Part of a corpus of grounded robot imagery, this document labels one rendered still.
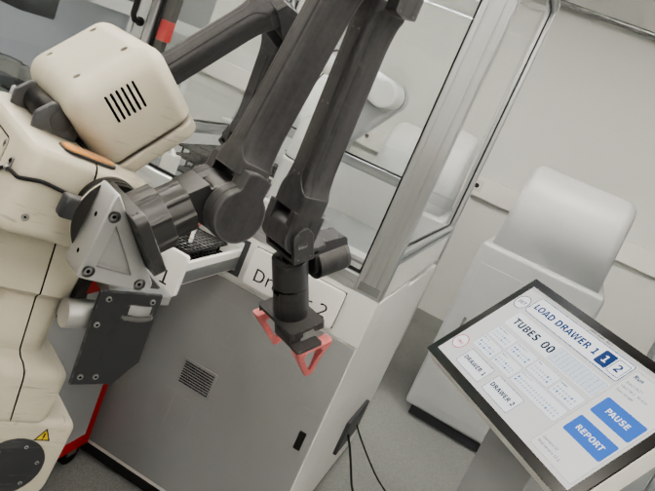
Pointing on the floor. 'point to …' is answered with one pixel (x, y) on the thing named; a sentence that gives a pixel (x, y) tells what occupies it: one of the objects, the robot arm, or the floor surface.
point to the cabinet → (235, 398)
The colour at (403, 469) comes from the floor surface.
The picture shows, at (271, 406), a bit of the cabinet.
